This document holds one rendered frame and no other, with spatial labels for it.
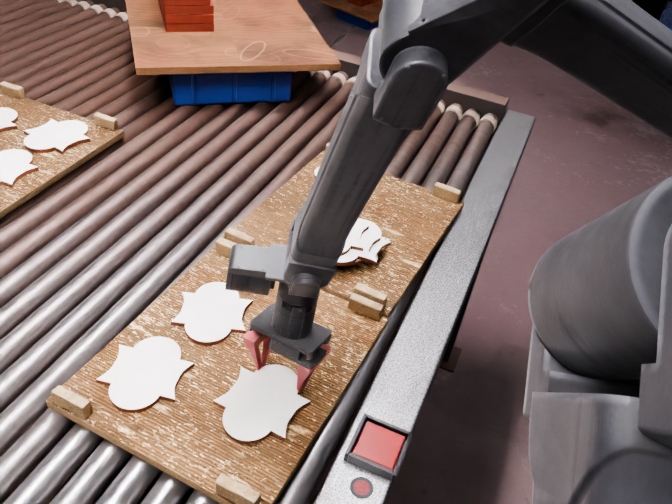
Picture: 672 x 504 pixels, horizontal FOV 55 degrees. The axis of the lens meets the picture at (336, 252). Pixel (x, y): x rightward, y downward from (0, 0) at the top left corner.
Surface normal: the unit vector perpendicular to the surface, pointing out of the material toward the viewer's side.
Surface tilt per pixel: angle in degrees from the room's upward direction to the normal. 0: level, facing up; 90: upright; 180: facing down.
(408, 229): 0
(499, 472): 0
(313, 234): 107
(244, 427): 3
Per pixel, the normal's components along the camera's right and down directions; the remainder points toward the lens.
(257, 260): 0.11, -0.46
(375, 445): 0.11, -0.77
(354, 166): -0.13, 0.87
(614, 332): -0.83, 0.54
